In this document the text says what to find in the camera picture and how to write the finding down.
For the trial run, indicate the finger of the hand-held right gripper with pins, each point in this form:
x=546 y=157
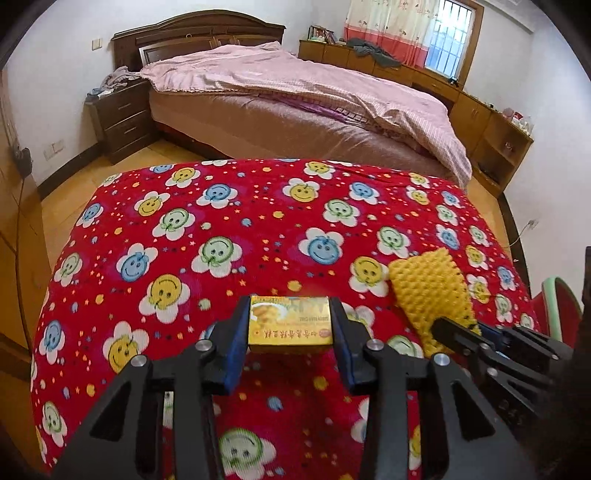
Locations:
x=531 y=341
x=457 y=334

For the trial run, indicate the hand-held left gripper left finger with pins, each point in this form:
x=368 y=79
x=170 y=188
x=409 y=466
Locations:
x=233 y=350

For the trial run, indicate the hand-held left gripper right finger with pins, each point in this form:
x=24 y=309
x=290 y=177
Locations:
x=346 y=350

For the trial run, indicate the yellow printed cardboard box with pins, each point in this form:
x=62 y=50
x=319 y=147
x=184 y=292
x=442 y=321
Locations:
x=291 y=323

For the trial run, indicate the red smiley flower blanket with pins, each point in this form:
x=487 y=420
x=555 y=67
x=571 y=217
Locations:
x=207 y=221

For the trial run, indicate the wooden open shelf unit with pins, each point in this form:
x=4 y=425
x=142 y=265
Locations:
x=501 y=152

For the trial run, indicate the white pink bottles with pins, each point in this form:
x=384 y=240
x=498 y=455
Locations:
x=517 y=121

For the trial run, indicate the dark wooden nightstand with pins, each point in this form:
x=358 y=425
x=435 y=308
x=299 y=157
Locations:
x=124 y=122

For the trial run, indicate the long wooden cabinet desk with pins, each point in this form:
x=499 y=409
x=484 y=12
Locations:
x=415 y=78

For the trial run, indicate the pink quilt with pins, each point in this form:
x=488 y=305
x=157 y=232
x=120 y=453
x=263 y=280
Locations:
x=286 y=87

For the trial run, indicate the black plug charger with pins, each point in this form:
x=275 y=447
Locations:
x=22 y=161

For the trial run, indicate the pink crumpled cloth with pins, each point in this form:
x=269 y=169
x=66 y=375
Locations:
x=120 y=78

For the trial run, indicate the dark grey clothing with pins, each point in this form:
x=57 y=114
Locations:
x=374 y=51

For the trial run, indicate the floral curtain with red hem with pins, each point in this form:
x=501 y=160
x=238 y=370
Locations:
x=392 y=27

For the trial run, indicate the dark wooden bed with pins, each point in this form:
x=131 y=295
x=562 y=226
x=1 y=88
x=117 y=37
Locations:
x=198 y=32

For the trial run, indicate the white wall socket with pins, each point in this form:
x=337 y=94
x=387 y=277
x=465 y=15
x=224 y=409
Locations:
x=533 y=224
x=54 y=151

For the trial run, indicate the wooden frame window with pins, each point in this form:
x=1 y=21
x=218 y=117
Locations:
x=455 y=41

